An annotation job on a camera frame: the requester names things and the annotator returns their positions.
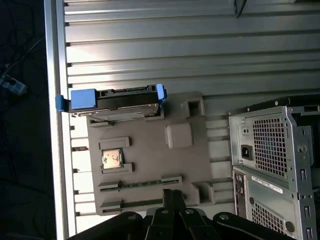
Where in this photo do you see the white power strip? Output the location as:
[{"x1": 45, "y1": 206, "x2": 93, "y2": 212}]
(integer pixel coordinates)
[{"x1": 0, "y1": 74, "x2": 29, "y2": 95}]

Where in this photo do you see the green RAM stick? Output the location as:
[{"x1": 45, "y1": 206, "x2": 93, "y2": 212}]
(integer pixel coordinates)
[{"x1": 117, "y1": 182, "x2": 164, "y2": 191}]

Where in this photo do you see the grey parts rack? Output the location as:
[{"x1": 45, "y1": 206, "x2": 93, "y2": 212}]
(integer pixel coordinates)
[{"x1": 86, "y1": 91, "x2": 216, "y2": 217}]

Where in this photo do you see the black stick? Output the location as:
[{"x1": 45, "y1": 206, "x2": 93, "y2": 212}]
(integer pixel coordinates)
[{"x1": 233, "y1": 0, "x2": 247, "y2": 19}]

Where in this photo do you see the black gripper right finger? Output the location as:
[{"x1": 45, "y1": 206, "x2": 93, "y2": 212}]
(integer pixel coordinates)
[{"x1": 174, "y1": 189, "x2": 298, "y2": 240}]

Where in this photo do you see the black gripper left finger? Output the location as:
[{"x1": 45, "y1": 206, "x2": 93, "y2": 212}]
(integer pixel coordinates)
[{"x1": 65, "y1": 189, "x2": 176, "y2": 240}]

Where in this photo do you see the hard disk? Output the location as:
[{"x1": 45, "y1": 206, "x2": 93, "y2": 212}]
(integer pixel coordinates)
[{"x1": 55, "y1": 84, "x2": 169, "y2": 118}]

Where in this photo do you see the black open PC case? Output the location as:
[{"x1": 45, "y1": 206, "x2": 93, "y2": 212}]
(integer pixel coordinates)
[{"x1": 226, "y1": 94, "x2": 320, "y2": 240}]

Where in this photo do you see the silver CPU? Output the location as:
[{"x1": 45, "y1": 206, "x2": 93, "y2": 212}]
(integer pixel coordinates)
[{"x1": 101, "y1": 149, "x2": 123, "y2": 170}]

